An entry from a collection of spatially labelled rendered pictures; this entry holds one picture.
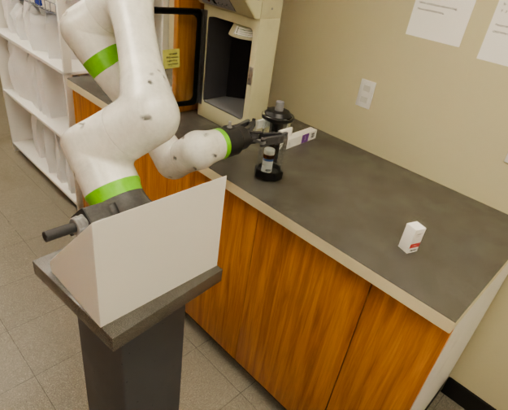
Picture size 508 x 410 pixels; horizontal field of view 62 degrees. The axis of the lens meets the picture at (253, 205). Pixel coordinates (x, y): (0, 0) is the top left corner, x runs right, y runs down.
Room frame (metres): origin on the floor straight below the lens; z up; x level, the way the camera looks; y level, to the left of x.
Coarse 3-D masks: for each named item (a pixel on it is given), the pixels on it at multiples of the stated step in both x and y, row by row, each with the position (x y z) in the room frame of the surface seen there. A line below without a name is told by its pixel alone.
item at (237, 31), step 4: (232, 24) 1.82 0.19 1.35; (236, 24) 1.79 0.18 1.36; (240, 24) 1.77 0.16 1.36; (232, 28) 1.79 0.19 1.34; (236, 28) 1.77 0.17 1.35; (240, 28) 1.76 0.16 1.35; (244, 28) 1.76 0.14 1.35; (248, 28) 1.75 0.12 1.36; (232, 32) 1.78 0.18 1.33; (236, 32) 1.76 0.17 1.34; (240, 32) 1.76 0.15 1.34; (244, 32) 1.75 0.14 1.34; (248, 32) 1.75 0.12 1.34; (252, 32) 1.75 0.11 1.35; (232, 36) 1.77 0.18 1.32; (236, 36) 1.76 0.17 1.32; (240, 36) 1.75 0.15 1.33; (244, 36) 1.74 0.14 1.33; (248, 36) 1.74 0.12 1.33; (252, 36) 1.75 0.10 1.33; (248, 40) 1.74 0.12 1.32
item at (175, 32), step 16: (160, 16) 1.72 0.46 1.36; (176, 16) 1.77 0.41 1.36; (192, 16) 1.82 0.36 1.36; (160, 32) 1.72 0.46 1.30; (176, 32) 1.77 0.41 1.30; (192, 32) 1.82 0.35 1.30; (160, 48) 1.73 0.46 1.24; (176, 48) 1.77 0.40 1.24; (192, 48) 1.82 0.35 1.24; (176, 64) 1.78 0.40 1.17; (192, 64) 1.82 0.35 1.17; (176, 80) 1.78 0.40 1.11; (192, 80) 1.83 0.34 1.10; (176, 96) 1.78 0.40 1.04; (192, 96) 1.83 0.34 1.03
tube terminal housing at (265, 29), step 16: (272, 0) 1.70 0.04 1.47; (208, 16) 1.85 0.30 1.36; (224, 16) 1.78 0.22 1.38; (240, 16) 1.73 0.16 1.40; (272, 16) 1.71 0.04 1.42; (256, 32) 1.67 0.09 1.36; (272, 32) 1.72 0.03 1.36; (256, 48) 1.66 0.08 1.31; (272, 48) 1.73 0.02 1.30; (256, 64) 1.67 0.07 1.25; (272, 64) 1.74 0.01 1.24; (256, 80) 1.68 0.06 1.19; (256, 96) 1.69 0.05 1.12; (208, 112) 1.82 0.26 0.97; (224, 112) 1.75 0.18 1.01; (256, 112) 1.70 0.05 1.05
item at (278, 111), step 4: (280, 100) 1.37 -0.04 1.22; (276, 104) 1.35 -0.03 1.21; (280, 104) 1.34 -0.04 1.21; (268, 108) 1.36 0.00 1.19; (272, 108) 1.36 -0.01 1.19; (276, 108) 1.35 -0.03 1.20; (280, 108) 1.34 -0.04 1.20; (284, 108) 1.38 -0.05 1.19; (268, 112) 1.33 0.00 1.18; (272, 112) 1.33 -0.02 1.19; (276, 112) 1.33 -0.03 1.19; (280, 112) 1.34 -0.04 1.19; (284, 112) 1.34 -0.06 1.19; (288, 112) 1.35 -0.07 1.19; (272, 116) 1.32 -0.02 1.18; (276, 116) 1.32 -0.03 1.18; (280, 116) 1.32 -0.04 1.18; (284, 116) 1.32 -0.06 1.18; (288, 116) 1.33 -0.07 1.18
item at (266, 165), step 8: (264, 112) 1.35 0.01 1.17; (264, 120) 1.34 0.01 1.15; (280, 120) 1.30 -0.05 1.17; (288, 120) 1.31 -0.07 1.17; (264, 128) 1.33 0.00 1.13; (272, 128) 1.31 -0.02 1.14; (280, 128) 1.31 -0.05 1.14; (280, 144) 1.32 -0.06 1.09; (264, 152) 1.32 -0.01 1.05; (272, 152) 1.31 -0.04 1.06; (280, 152) 1.32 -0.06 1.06; (264, 160) 1.31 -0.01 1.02; (272, 160) 1.31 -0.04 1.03; (280, 160) 1.32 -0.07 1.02; (264, 168) 1.31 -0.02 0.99; (272, 168) 1.31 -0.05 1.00; (280, 168) 1.33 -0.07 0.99
